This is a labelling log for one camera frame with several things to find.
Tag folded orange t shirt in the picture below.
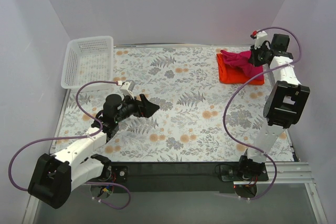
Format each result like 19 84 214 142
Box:
216 53 250 84

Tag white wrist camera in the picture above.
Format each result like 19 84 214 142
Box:
117 80 135 100
250 31 268 49

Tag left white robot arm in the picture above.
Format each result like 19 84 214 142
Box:
27 94 160 209

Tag floral table mat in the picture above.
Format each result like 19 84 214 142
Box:
51 46 295 162

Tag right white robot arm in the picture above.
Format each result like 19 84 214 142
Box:
237 31 310 181

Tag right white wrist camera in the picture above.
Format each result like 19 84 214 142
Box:
250 31 268 49

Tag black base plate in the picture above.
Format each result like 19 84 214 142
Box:
107 162 268 194

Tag white plastic basket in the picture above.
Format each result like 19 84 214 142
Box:
61 36 114 91

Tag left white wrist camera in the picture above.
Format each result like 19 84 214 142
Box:
117 80 135 100

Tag pink t shirt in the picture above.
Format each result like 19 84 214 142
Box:
221 50 263 78

